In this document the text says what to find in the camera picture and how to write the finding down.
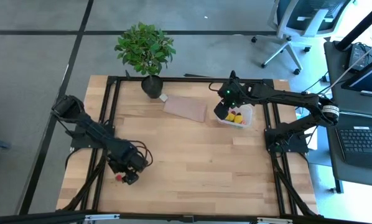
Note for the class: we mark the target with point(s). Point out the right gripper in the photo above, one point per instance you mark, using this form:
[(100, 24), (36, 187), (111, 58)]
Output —
[(221, 110)]

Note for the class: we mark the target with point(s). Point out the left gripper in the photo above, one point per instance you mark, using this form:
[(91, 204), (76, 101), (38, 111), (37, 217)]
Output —
[(130, 166)]

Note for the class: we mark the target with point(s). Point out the yellow lemon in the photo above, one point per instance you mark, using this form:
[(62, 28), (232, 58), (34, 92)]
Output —
[(238, 118), (230, 117)]

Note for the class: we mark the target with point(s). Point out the red strawberry with green cap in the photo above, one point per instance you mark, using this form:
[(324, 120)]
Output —
[(119, 178)]

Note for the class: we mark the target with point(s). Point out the pink raspberry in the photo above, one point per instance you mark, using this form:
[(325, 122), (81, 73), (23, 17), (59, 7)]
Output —
[(243, 123)]

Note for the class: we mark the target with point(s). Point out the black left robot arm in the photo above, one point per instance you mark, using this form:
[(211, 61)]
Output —
[(92, 130)]

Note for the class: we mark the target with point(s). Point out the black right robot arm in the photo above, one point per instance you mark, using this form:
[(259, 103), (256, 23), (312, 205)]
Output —
[(291, 98)]

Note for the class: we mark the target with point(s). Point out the clear plastic tupperware container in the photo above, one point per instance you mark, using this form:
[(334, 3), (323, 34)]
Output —
[(249, 112)]

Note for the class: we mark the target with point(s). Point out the beige folded cloth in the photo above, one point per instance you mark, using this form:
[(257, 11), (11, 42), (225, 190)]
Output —
[(186, 108)]

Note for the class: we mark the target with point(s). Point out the white paper tag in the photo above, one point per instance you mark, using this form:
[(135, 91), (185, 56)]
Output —
[(163, 98)]

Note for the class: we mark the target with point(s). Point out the black plant pot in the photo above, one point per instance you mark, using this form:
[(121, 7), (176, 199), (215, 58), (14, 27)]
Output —
[(151, 87)]

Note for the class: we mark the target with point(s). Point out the green leafy plant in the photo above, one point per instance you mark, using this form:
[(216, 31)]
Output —
[(145, 46)]

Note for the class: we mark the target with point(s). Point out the white office chair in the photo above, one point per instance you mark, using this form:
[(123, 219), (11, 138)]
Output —
[(301, 18)]

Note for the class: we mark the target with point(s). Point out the dark desk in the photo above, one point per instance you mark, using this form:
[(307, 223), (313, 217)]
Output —
[(335, 174)]

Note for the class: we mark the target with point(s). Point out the thin white rod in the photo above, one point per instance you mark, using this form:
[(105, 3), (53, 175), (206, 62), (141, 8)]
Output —
[(354, 66)]

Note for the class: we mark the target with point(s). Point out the black laptop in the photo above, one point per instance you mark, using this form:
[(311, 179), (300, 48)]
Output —
[(360, 143)]

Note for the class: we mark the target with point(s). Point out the black power adapter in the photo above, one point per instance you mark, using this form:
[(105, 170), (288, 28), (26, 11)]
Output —
[(357, 56)]

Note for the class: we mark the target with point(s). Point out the black diagonal pole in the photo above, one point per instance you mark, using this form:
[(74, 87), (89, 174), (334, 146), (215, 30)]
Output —
[(360, 26)]

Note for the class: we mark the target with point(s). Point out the black aluminium table frame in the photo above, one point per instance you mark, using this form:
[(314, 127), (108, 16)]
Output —
[(189, 80)]

